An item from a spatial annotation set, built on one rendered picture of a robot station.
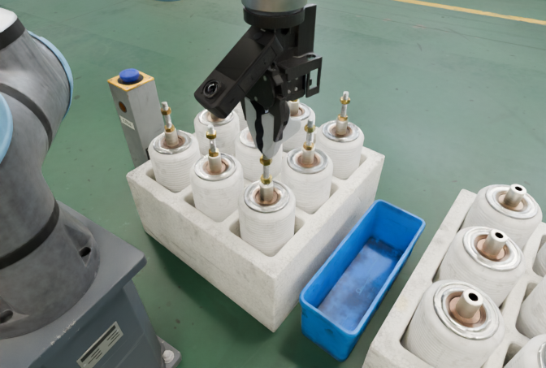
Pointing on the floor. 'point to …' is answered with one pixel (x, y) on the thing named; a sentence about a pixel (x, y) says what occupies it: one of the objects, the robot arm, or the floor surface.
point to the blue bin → (357, 278)
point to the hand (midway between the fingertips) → (262, 150)
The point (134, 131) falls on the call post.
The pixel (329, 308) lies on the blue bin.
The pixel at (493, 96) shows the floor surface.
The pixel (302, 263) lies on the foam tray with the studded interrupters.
